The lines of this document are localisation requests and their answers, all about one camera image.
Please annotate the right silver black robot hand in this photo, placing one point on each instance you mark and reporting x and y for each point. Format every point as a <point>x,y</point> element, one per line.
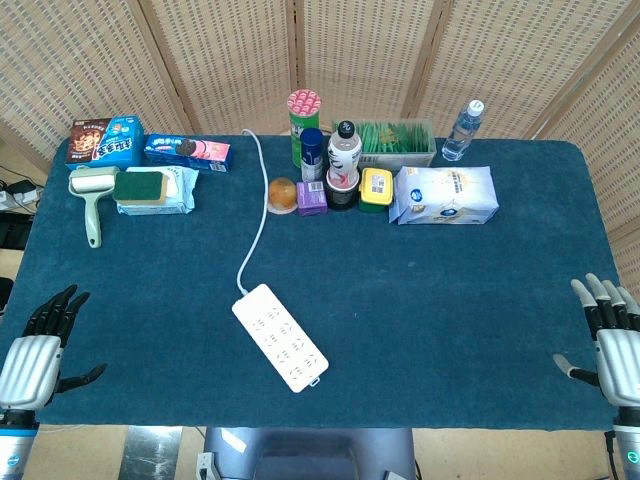
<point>616,365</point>

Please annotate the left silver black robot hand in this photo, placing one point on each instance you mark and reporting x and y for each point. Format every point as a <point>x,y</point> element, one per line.
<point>31,362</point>

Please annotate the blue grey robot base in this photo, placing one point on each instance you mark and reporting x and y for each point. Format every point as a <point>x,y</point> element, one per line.
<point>305,452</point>

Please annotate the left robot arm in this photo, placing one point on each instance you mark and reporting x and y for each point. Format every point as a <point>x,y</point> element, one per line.
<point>16,445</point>

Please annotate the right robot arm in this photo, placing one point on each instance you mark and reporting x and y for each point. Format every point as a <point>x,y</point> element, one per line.
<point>628,445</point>

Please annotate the power adapters on floor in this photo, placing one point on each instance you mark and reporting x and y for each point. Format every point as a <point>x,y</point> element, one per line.
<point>17,195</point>

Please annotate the white power strip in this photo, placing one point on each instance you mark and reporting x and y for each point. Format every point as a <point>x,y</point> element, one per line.
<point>280,338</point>

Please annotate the green lint roller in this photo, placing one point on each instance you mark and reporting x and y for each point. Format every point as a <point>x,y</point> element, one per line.
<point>90,195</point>

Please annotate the green yellow scrubbing sponge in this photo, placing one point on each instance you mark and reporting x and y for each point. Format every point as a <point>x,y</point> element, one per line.
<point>140,187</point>

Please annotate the light blue wet wipes pack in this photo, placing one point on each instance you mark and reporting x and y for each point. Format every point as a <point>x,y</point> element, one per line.
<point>175,197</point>

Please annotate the brown chocolate cookie box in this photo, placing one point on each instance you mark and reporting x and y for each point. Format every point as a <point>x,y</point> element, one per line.
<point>87,141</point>

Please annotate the blue cookie box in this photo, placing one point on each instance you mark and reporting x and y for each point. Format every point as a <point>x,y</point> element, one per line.
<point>120,142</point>

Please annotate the white blue tissue pack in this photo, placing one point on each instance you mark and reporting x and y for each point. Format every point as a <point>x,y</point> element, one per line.
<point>442,195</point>

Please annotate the blue pink Oreo box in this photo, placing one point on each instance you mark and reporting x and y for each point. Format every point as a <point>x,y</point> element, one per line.
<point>190,151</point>

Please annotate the clear water bottle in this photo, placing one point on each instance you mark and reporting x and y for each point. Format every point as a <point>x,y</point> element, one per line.
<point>462,131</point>

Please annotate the dark blue table mat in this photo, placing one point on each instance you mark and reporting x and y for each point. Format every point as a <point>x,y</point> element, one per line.
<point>310,280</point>

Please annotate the yellow lidded container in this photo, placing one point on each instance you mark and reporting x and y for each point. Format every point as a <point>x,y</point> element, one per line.
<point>376,190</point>

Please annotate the orange bread bun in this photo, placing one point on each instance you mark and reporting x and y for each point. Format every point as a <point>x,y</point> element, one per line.
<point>282,195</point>

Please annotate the clear box green packets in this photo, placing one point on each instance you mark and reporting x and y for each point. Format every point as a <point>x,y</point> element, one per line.
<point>395,142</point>

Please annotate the purple small box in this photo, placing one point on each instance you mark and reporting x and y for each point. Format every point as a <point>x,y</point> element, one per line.
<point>311,198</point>

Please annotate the black cup pink lid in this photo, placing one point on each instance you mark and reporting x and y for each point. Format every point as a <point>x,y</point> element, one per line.
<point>342,190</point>

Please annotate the white drink bottle black cap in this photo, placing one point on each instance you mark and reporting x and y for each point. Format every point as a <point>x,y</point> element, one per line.
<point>344,150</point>

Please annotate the dark blue small can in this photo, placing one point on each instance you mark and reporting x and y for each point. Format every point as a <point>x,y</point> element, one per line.
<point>311,155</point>

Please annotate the green chips can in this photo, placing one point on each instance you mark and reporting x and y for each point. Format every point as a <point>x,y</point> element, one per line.
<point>302,125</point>

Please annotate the woven folding screen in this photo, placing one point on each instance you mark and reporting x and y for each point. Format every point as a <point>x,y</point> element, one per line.
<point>320,60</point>

